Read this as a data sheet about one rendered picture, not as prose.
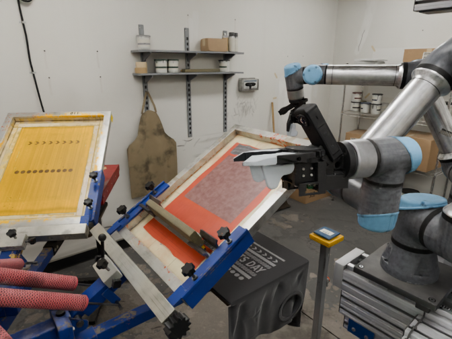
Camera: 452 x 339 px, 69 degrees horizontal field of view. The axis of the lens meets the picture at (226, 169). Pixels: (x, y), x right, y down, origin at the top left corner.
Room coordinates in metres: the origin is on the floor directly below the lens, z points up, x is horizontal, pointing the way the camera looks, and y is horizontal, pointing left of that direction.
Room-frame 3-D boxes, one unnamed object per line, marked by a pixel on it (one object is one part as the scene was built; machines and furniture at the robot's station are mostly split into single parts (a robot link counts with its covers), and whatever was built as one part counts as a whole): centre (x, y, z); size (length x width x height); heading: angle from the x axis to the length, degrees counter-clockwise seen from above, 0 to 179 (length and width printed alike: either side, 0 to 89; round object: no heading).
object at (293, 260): (1.37, -0.07, 0.95); 0.48 x 0.44 x 0.01; 128
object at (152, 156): (3.22, 0.74, 1.06); 0.53 x 0.07 x 1.05; 128
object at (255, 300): (1.22, -0.18, 0.79); 0.46 x 0.09 x 0.33; 128
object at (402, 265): (0.83, -0.54, 1.31); 0.15 x 0.15 x 0.10
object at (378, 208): (0.65, -0.31, 1.56); 0.11 x 0.08 x 0.11; 16
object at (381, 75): (1.30, -0.54, 1.79); 0.49 x 0.11 x 0.12; 70
